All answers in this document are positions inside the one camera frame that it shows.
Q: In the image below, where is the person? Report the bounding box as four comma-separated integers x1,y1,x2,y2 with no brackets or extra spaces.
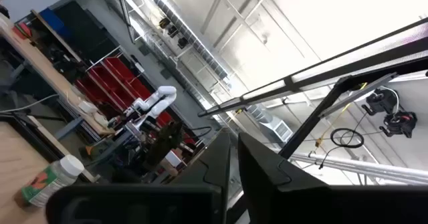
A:
143,120,185,175

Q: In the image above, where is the white ceiling air unit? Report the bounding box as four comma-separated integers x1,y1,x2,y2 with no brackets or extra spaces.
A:
247,103,294,144

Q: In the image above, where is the clear bottle green orange label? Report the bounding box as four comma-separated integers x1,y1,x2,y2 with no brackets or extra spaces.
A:
20,154,85,209

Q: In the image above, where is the blue storage bin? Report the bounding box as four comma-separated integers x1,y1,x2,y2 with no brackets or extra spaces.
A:
39,7,73,39

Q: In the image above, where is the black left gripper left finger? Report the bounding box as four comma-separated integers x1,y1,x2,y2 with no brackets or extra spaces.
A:
167,131,231,224

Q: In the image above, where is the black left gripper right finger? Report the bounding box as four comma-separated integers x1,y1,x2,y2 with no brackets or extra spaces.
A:
237,132,335,224

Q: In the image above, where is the ribbed ceiling duct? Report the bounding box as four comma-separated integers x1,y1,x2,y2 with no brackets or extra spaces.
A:
148,0,232,84

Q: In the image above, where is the red storage bin rack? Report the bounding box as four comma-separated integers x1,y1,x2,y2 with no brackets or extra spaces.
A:
75,56,175,128

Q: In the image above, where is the black aluminium table frame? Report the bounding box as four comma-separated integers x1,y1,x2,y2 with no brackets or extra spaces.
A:
0,112,100,183

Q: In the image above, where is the black overhead rig beam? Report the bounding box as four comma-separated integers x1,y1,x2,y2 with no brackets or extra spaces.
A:
197,16,428,160

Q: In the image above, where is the wooden workbench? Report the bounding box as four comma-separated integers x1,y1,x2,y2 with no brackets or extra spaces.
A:
0,11,116,136

